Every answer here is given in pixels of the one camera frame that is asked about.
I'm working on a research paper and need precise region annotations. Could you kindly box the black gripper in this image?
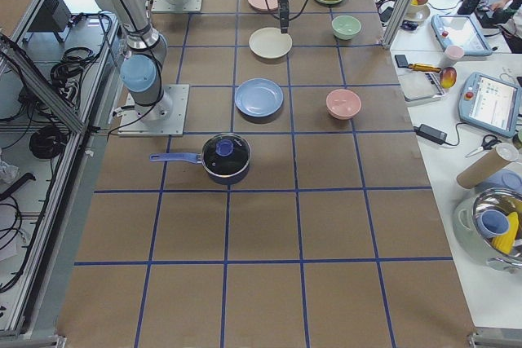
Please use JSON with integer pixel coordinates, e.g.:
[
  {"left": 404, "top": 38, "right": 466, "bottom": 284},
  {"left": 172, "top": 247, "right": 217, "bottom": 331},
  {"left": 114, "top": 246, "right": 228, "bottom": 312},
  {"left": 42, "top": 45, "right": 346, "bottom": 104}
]
[{"left": 278, "top": 0, "right": 290, "bottom": 33}]

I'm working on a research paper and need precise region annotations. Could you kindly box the blue plate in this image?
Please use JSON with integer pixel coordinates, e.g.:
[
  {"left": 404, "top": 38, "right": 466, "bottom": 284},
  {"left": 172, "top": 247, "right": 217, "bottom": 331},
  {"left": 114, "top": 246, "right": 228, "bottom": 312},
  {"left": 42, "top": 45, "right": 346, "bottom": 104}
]
[{"left": 235, "top": 78, "right": 284, "bottom": 118}]

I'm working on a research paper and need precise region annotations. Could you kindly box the cream white plate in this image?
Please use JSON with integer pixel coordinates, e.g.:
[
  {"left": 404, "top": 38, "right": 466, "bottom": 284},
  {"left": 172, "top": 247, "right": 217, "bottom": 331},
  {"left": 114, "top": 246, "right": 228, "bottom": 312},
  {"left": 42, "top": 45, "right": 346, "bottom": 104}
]
[{"left": 249, "top": 27, "right": 293, "bottom": 59}]

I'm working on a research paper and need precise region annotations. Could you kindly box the green bowl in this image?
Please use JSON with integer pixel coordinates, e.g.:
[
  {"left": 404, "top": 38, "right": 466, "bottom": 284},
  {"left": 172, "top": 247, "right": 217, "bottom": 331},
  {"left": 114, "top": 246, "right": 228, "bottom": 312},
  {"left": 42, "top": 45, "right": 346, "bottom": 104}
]
[{"left": 331, "top": 15, "right": 362, "bottom": 40}]

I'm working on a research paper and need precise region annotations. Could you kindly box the pink bowl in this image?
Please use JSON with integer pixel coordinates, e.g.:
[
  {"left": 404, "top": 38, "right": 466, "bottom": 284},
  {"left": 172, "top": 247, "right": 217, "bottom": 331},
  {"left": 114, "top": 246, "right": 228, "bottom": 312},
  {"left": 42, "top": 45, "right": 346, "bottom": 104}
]
[{"left": 325, "top": 89, "right": 362, "bottom": 120}]

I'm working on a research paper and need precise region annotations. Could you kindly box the bowl with toy fruit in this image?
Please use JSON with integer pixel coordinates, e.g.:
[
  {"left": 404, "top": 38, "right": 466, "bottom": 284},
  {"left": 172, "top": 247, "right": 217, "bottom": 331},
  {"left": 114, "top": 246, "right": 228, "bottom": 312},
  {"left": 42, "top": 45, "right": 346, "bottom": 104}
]
[{"left": 406, "top": 0, "right": 428, "bottom": 17}]

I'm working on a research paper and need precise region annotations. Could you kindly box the blue saucepan with lid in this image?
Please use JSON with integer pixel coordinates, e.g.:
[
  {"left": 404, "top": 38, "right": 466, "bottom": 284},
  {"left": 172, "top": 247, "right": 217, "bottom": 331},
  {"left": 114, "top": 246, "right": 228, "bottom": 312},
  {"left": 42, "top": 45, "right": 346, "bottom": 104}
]
[{"left": 149, "top": 133, "right": 251, "bottom": 185}]

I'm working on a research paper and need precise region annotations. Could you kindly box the pink cup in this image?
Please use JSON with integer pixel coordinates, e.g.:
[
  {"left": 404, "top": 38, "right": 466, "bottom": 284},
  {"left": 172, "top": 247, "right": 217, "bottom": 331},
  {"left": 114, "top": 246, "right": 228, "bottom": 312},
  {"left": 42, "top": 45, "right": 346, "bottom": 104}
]
[{"left": 440, "top": 45, "right": 465, "bottom": 68}]

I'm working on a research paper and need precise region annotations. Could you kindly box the far teach pendant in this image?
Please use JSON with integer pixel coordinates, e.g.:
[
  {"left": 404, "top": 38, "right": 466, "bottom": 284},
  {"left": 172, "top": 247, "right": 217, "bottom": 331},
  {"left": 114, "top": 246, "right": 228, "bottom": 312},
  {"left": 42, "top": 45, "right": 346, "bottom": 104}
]
[{"left": 431, "top": 15, "right": 493, "bottom": 56}]

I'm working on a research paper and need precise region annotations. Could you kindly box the teach pendant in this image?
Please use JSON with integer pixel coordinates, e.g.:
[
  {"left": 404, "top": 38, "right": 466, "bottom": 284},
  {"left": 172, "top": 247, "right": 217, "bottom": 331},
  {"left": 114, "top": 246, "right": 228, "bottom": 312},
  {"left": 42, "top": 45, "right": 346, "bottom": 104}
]
[
  {"left": 431, "top": 15, "right": 493, "bottom": 56},
  {"left": 458, "top": 73, "right": 521, "bottom": 138}
]

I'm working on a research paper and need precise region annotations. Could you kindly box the black power adapter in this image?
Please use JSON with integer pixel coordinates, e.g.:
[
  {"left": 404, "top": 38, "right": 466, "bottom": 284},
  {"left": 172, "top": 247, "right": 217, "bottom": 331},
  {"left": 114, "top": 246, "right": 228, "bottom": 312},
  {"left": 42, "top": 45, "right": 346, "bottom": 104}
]
[{"left": 414, "top": 124, "right": 447, "bottom": 145}]

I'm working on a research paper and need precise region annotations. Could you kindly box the near teach pendant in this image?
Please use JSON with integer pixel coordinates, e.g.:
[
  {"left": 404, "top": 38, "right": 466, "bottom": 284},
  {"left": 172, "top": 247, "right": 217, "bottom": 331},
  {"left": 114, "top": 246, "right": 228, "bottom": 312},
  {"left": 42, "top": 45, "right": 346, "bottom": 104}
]
[{"left": 458, "top": 73, "right": 521, "bottom": 138}]

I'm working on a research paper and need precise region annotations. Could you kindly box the cardboard tube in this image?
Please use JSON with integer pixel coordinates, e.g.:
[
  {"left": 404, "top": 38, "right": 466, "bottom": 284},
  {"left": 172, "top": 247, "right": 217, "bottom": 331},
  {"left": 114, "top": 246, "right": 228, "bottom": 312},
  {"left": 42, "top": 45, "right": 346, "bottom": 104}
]
[{"left": 456, "top": 143, "right": 519, "bottom": 189}]

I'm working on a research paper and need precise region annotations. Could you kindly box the steel bowl with toys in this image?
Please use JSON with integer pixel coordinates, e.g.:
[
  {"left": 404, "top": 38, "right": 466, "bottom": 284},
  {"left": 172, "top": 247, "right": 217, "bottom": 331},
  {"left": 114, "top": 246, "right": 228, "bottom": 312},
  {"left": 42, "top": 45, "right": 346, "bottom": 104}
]
[{"left": 453, "top": 188, "right": 521, "bottom": 273}]

